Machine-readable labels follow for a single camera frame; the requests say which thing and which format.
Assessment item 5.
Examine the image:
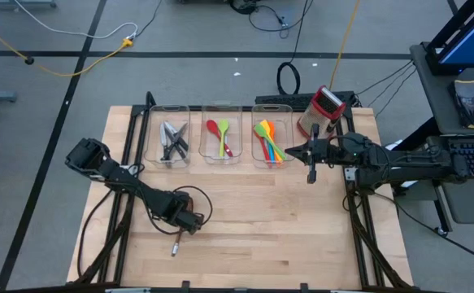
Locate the long narrow-bladed black knife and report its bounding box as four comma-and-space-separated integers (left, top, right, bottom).
163, 120, 190, 152

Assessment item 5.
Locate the red-handled steel box grater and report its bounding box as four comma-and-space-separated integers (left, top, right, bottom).
295, 84, 348, 146

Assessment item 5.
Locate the clear plastic bin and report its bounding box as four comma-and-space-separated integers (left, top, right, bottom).
198, 100, 244, 166
144, 103, 192, 169
250, 103, 297, 169

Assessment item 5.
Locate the grey side desk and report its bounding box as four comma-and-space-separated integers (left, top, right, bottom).
408, 40, 474, 225

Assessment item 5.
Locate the yellow extension cord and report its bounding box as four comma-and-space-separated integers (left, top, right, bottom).
0, 15, 135, 78

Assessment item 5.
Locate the black arm floor cable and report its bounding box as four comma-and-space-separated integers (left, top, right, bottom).
76, 187, 115, 280
372, 190, 474, 269

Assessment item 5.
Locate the slim black steak knife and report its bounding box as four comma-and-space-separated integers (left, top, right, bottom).
161, 121, 189, 162

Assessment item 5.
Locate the red silicone spatula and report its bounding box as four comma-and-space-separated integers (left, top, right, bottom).
254, 136, 271, 164

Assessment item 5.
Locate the pair of grey work gloves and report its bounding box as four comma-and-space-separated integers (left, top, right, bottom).
447, 78, 474, 130

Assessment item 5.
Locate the riveted-handle wide-blade knife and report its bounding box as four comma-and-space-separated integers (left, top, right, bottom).
167, 125, 190, 165

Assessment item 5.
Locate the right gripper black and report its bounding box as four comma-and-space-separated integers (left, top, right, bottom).
284, 123, 370, 185

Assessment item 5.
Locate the white floor cable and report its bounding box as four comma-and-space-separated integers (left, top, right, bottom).
11, 0, 140, 42

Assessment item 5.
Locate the black aluminium table frame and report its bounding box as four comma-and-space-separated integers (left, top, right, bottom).
65, 90, 420, 293

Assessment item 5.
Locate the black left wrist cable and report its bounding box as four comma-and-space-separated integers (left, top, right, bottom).
145, 185, 214, 236

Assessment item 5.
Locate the yellow silicone spatula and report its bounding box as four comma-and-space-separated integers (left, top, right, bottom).
259, 119, 283, 162

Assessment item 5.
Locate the lime green silicone spoon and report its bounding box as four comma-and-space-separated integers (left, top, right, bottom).
218, 118, 230, 158

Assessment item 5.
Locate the coiled black cable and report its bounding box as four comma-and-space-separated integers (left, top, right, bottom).
276, 60, 302, 97

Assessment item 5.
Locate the red silicone spoon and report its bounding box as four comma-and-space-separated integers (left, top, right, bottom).
206, 119, 234, 158

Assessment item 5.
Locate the green silicone spatula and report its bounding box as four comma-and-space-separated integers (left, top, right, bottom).
253, 123, 289, 161

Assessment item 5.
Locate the black right arm floor cable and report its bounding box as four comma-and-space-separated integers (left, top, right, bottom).
372, 190, 474, 269

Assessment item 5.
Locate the black tangled floor cable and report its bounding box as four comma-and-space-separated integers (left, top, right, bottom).
227, 0, 315, 41

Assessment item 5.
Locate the black power strip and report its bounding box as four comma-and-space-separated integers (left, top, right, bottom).
254, 90, 356, 112

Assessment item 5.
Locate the black left arm floor cable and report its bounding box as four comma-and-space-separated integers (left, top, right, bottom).
76, 187, 115, 280

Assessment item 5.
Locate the grey metal cart base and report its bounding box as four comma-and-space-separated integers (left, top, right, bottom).
0, 0, 57, 10

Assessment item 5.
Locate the black computer monitor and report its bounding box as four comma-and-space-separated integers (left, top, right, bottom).
424, 0, 474, 77

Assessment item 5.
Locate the white paper sheet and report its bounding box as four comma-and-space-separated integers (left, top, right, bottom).
382, 138, 404, 151

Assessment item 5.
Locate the brown wooden spoon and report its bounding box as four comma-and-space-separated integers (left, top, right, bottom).
171, 230, 185, 257

